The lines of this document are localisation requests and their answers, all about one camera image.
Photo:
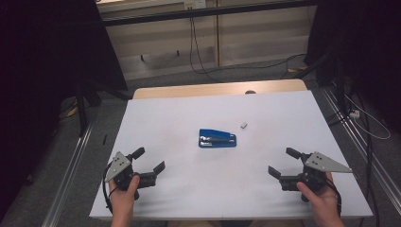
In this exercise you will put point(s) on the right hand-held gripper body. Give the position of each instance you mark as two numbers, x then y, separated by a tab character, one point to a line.
317	165

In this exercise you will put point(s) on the aluminium floor rail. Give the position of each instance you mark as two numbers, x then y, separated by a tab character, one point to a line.
67	176
362	148

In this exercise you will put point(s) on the person's right hand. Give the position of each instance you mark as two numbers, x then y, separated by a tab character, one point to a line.
326	201

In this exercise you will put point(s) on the white wall socket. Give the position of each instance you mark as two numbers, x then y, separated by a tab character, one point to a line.
195	4

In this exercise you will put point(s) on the white power plug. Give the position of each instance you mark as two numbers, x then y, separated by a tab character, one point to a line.
354	113

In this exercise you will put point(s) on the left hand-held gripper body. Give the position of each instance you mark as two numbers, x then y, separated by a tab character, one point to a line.
121	167

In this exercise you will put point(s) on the black curtain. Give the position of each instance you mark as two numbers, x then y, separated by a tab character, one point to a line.
365	47
38	78

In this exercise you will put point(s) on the black horizontal metal bar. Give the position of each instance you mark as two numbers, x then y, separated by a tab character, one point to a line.
189	14

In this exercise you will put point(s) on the person's left hand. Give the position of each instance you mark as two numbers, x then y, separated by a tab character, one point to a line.
123	203

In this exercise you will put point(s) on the small silver staple block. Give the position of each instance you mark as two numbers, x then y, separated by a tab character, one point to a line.
243	125

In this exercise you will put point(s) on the small black floor object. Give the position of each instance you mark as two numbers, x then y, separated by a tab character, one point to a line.
104	139

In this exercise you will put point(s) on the white table cover board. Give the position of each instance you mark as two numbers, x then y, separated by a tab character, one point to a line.
205	189

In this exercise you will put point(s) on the dark round table grommet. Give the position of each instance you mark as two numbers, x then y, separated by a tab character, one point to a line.
250	92

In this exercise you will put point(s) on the light wooden table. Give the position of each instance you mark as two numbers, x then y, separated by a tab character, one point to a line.
205	89

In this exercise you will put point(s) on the blue stapler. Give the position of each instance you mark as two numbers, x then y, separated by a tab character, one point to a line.
217	140

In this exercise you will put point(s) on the black metal stand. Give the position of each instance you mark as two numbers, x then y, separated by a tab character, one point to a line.
82	107

